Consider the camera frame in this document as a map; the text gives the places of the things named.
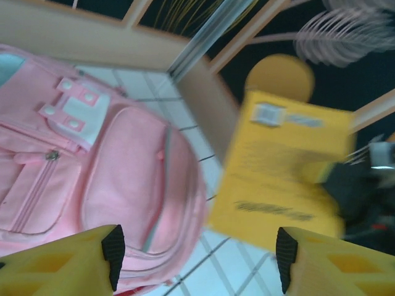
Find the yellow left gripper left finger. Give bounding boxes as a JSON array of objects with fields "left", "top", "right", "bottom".
[{"left": 0, "top": 224, "right": 126, "bottom": 296}]

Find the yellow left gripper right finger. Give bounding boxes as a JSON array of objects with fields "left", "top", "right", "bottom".
[{"left": 275, "top": 226, "right": 395, "bottom": 296}]

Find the yellow book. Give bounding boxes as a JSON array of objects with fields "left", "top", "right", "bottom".
[{"left": 206, "top": 89, "right": 359, "bottom": 240}]

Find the pink backpack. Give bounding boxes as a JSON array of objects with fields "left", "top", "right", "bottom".
[{"left": 0, "top": 43, "right": 209, "bottom": 294}]

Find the aluminium corner post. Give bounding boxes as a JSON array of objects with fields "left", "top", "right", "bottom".
[{"left": 168, "top": 0, "right": 269, "bottom": 81}]

